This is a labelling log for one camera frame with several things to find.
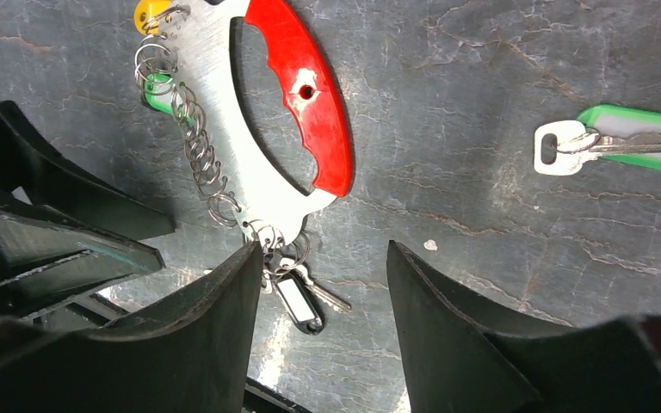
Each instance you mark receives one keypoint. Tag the yellow tagged key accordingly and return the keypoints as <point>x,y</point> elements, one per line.
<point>146,15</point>

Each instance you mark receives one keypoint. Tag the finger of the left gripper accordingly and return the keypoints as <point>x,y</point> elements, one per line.
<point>47,259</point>
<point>29,162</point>

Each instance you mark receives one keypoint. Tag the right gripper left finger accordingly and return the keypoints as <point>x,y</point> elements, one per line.
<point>187,352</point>

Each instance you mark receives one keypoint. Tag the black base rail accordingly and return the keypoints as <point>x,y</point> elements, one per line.
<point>259,398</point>

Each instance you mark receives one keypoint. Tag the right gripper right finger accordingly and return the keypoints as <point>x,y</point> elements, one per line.
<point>463,352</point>

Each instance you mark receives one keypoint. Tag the red black keyring holder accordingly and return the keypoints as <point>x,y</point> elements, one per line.
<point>262,120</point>

